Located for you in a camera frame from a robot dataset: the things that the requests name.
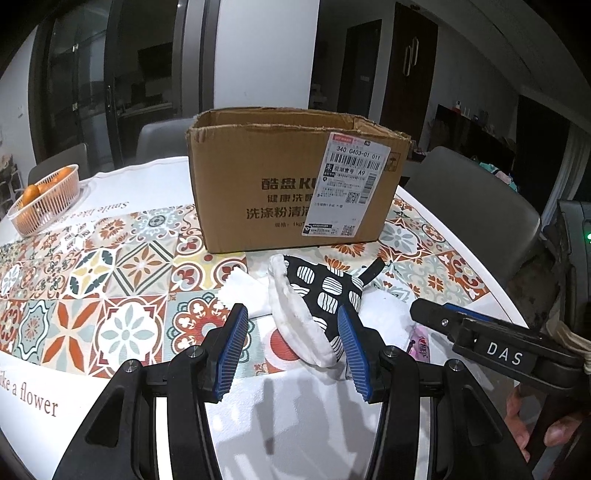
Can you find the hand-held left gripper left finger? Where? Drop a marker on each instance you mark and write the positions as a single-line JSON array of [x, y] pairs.
[[231, 355]]

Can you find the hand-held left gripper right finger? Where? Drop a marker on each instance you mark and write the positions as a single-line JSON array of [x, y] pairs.
[[355, 353]]

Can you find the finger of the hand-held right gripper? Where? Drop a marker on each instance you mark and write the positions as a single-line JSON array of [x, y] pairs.
[[431, 316]]

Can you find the black white patterned oven mitt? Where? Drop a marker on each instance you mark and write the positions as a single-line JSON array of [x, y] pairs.
[[323, 281]]

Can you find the brown cardboard box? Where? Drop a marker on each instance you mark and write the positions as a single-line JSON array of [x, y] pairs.
[[258, 184]]

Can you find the person's right hand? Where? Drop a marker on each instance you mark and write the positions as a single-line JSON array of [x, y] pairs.
[[517, 420]]

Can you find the pink tissue packet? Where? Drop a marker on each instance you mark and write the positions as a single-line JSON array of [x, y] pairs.
[[421, 344]]

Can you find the white towel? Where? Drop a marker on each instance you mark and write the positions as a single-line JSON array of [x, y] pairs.
[[390, 318]]

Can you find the thin white wipe cloth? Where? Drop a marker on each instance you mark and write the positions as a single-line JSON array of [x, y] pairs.
[[244, 295]]

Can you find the large grey dining chair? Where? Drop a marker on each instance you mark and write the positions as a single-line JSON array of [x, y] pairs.
[[466, 207]]

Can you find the white patterned tablecloth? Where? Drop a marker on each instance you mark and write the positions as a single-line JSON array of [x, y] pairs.
[[138, 277]]

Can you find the pile of clothes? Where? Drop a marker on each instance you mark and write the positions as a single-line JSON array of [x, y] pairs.
[[501, 175]]

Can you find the dark low sideboard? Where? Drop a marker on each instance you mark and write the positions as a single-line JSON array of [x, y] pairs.
[[475, 138]]

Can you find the white plastic basket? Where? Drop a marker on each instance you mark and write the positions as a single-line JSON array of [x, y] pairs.
[[46, 212]]

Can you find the dark tall cabinet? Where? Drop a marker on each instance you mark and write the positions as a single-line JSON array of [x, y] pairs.
[[411, 69]]

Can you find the dark interior door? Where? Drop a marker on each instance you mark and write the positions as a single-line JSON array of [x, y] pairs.
[[364, 74]]

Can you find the pile of oranges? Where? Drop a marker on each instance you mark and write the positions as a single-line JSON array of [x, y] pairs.
[[33, 194]]

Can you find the small shoe rack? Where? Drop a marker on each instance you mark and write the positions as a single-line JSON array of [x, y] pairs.
[[8, 180]]

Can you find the glass sliding door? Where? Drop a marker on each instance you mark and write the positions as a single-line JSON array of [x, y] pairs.
[[106, 78]]

